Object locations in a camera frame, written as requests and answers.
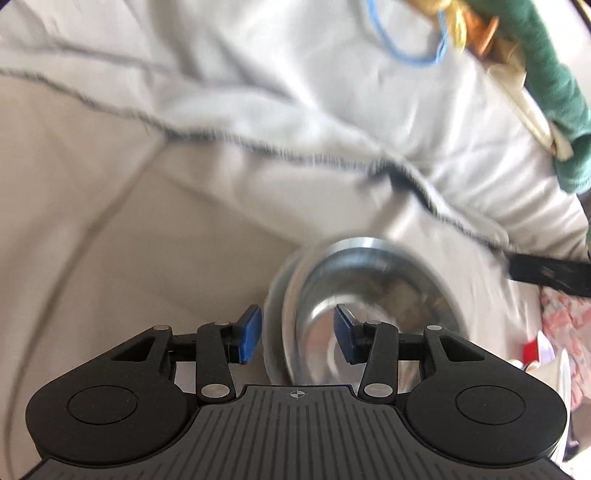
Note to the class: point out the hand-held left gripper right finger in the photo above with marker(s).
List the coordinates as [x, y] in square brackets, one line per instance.
[345, 334]

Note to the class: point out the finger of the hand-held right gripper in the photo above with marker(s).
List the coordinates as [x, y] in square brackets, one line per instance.
[549, 274]

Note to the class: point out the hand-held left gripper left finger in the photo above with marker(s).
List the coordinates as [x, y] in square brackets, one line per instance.
[249, 334]

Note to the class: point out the white floral plate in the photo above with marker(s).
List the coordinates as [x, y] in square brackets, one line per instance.
[273, 332]

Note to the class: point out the stainless steel bowl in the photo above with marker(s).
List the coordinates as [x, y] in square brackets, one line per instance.
[392, 277]

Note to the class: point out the white bowl with yellow rim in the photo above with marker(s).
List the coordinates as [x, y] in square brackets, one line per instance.
[554, 383]

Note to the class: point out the pink floral cloth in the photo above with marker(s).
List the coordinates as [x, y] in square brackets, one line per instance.
[570, 318]

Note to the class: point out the cream cloth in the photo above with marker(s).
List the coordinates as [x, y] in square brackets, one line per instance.
[531, 106]

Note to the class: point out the beige bed blanket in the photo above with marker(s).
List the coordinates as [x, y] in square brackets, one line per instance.
[184, 161]

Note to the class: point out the green towel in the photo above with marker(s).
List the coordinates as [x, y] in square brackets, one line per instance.
[549, 69]

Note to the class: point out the yellow and orange plush toy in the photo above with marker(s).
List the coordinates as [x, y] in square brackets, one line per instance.
[466, 23]

